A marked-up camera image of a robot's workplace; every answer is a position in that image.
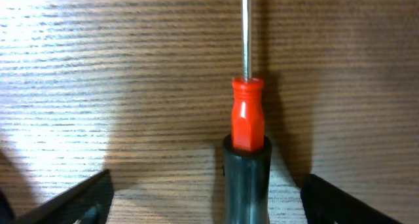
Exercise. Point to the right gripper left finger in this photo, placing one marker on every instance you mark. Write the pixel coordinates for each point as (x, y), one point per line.
(88, 202)

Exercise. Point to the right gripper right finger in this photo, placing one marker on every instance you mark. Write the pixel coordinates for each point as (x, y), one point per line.
(324, 203)

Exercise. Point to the red black screwdriver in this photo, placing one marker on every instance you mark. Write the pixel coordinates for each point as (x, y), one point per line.
(247, 152)

